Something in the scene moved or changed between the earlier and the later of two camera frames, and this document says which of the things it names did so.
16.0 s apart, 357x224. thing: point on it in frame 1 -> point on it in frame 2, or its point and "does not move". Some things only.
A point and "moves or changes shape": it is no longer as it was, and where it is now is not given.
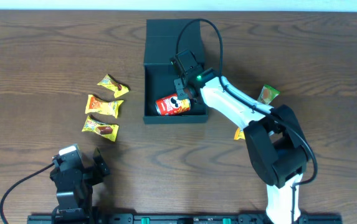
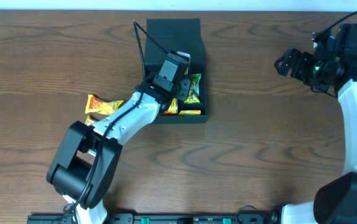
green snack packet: x=267 y=94 moves or changes shape
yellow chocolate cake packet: x=109 y=83 -> x=174 y=106
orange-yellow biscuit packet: x=239 y=134 -> x=197 y=112
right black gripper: x=179 y=92 -> x=303 y=58
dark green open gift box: x=162 y=40 does not move
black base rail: x=180 y=219 does not move
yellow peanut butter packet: x=95 y=104 does not move
